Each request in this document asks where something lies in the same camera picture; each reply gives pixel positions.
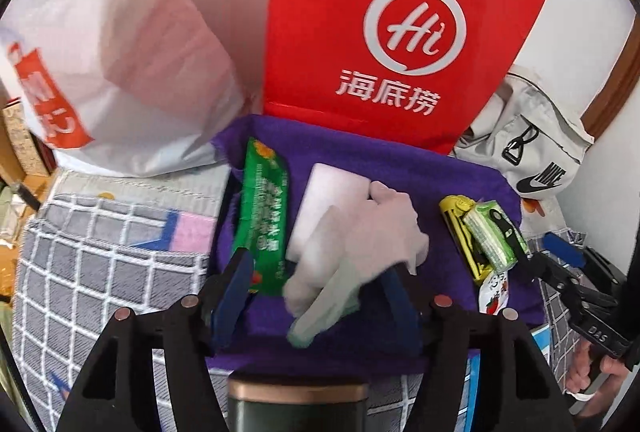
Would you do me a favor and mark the white soft cloth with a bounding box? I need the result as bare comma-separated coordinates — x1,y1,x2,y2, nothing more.
282,179,431,348

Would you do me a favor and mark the dark green tin box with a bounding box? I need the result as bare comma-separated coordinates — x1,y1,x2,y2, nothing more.
227,379,368,432

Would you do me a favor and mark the brown patterned box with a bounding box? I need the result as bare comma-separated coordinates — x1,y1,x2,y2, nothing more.
2,102,51,178

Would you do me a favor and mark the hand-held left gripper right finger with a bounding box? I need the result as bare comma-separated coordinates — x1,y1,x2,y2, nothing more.
382,262,576,432

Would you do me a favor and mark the grey checked bedsheet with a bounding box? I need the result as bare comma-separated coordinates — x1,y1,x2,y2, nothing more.
10,167,586,432

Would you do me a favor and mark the person's right hand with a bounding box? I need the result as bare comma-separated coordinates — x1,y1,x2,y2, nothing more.
566,342,631,405

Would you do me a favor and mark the green snack packet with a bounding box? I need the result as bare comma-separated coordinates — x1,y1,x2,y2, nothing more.
235,137,292,298

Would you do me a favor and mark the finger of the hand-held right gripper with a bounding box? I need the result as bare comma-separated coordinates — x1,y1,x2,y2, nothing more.
541,232,623,298
487,206,583,313

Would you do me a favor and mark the light green tissue packet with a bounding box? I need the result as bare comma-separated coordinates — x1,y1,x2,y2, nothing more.
462,199,531,273

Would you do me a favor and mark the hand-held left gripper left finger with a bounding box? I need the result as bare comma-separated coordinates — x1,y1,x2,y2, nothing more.
55,248,256,432

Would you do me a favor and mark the wooden door frame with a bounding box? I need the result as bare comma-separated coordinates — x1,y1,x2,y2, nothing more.
582,0,640,138

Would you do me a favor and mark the grey backpack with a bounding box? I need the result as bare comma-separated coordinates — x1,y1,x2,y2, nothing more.
450,66,596,200

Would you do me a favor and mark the blue tissue pack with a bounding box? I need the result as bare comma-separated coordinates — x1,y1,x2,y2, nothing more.
467,324,556,432

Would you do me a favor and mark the white sponge block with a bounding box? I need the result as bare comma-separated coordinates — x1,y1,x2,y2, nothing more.
285,163,373,263

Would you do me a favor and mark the small white red-print packet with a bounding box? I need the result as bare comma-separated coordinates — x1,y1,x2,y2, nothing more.
477,269,512,315

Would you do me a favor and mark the purple towel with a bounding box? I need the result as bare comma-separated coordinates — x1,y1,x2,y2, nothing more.
207,114,546,373

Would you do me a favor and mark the red paper bag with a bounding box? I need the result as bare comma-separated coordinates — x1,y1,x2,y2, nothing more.
262,0,552,155

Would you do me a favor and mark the white plastic shopping bag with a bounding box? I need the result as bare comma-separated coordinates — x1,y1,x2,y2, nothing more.
0,0,281,178

